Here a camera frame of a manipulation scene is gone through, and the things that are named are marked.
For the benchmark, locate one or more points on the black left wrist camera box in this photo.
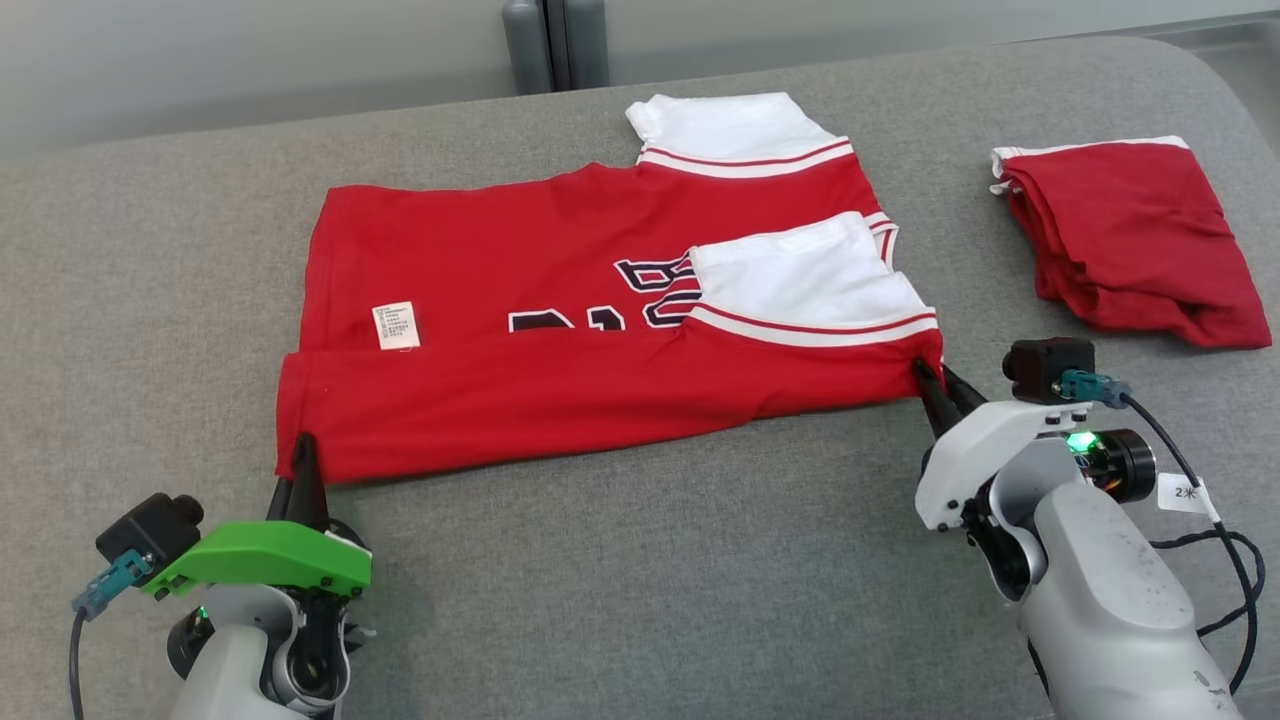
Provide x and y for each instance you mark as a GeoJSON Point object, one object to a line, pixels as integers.
{"type": "Point", "coordinates": [150, 530]}

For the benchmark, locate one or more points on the grey fabric sofa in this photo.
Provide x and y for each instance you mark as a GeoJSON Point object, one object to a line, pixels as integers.
{"type": "Point", "coordinates": [600, 600]}

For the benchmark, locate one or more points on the red white-striped Bulls shorts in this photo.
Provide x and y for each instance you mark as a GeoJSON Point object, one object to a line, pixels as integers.
{"type": "Point", "coordinates": [1130, 240]}

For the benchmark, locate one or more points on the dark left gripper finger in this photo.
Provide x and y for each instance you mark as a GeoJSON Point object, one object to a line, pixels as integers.
{"type": "Point", "coordinates": [282, 503]}
{"type": "Point", "coordinates": [308, 490]}

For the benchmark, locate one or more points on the red white-sleeved jersey shirt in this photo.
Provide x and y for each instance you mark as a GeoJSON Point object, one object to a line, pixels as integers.
{"type": "Point", "coordinates": [500, 400]}

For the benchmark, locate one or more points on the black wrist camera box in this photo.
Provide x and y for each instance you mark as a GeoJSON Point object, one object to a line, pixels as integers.
{"type": "Point", "coordinates": [150, 530]}
{"type": "Point", "coordinates": [1045, 365]}

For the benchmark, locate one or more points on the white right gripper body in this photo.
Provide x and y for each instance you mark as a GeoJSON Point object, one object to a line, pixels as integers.
{"type": "Point", "coordinates": [985, 450]}

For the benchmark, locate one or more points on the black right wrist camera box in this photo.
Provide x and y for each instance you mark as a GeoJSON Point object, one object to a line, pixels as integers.
{"type": "Point", "coordinates": [1045, 365]}

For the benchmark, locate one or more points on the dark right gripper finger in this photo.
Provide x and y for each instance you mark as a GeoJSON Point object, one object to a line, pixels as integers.
{"type": "Point", "coordinates": [935, 410]}
{"type": "Point", "coordinates": [965, 395]}

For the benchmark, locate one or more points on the grey wall rail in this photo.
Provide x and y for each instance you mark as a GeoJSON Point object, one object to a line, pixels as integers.
{"type": "Point", "coordinates": [555, 45]}

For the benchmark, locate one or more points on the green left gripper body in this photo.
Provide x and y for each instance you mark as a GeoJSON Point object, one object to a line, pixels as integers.
{"type": "Point", "coordinates": [270, 560]}

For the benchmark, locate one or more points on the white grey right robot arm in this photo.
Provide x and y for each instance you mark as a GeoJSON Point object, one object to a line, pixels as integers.
{"type": "Point", "coordinates": [1100, 600]}

